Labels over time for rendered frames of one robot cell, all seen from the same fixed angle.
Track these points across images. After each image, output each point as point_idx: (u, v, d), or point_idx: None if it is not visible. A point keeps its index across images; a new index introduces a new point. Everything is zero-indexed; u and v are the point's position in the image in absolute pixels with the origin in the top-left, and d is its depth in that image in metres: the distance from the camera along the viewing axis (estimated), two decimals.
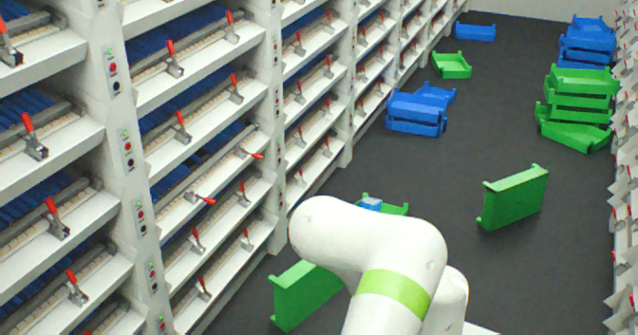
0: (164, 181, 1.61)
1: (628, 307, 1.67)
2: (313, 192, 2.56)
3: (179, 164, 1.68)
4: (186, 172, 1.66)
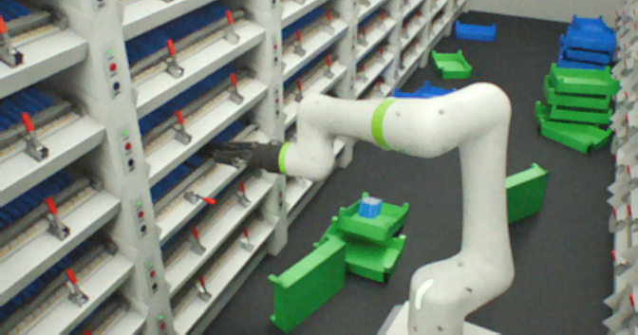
0: (164, 181, 1.61)
1: (628, 307, 1.67)
2: (313, 192, 2.56)
3: (179, 164, 1.68)
4: (186, 172, 1.66)
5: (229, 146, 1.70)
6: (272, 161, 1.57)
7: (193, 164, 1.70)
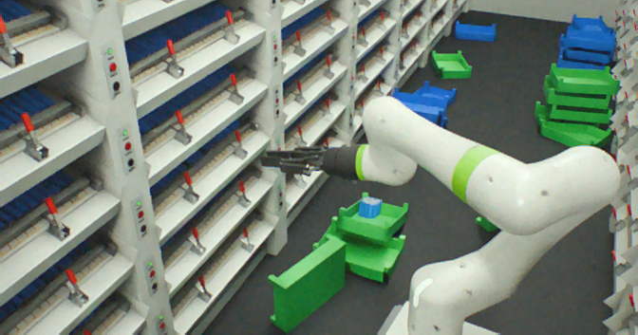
0: (159, 178, 1.61)
1: (628, 307, 1.67)
2: (313, 192, 2.56)
3: None
4: (181, 169, 1.66)
5: None
6: None
7: (188, 161, 1.71)
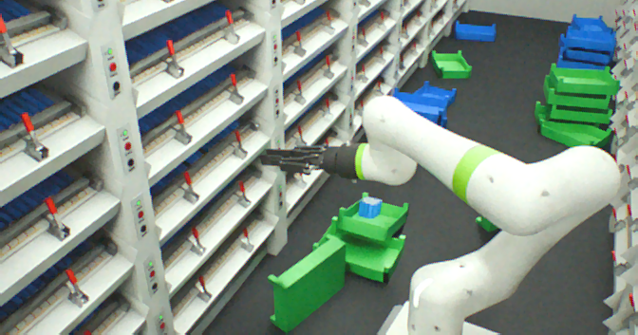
0: (159, 178, 1.61)
1: (628, 307, 1.67)
2: (313, 192, 2.56)
3: None
4: (181, 169, 1.66)
5: None
6: None
7: (188, 161, 1.71)
